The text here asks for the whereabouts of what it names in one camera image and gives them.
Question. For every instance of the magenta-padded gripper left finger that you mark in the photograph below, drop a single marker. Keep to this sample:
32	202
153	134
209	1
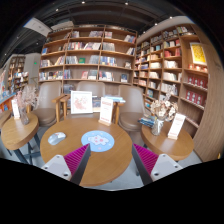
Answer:
76	160

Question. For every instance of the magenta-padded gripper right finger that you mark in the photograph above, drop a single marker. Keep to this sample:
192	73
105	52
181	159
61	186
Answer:
146	160

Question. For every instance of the grey computer mouse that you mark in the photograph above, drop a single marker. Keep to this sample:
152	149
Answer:
56	138

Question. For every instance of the round blue mouse pad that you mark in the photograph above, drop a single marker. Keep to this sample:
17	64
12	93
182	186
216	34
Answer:
97	141

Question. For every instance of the round wooden side table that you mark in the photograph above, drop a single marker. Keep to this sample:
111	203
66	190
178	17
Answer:
166	146
18	131

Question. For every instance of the glass vase with white flowers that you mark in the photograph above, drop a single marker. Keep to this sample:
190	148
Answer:
157	126

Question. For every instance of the stack of books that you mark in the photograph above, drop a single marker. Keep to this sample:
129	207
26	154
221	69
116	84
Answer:
146	121

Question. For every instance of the small white sign card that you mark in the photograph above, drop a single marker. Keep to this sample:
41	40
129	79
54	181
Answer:
15	109
176	126

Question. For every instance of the large white sign card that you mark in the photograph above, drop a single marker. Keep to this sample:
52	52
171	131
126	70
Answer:
106	111

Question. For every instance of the white framed flower picture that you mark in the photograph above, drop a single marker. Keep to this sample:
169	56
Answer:
81	102

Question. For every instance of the beige wooden-armed armchair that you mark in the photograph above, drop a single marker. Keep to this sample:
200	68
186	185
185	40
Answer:
91	88
46	100
131	103

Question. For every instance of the dark-covered standing book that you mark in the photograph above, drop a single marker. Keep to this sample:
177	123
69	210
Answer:
96	104

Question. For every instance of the glass vase with pink flowers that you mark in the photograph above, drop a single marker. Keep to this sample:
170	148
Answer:
24	116

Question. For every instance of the blue flat book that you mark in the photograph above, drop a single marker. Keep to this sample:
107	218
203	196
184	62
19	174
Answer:
115	99

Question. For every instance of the curved wooden bookshelf unit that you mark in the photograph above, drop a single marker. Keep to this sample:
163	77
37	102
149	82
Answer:
166	66

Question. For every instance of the colourful display stand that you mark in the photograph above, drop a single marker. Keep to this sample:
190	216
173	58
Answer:
5	95

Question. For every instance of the distant wooden bookshelf unit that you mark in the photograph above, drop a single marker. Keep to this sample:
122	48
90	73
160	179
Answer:
18	71

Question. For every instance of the wide wooden bookshelf unit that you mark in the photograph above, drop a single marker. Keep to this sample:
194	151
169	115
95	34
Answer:
86	55

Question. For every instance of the white hanging ceiling panel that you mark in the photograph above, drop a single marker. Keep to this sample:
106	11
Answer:
37	26

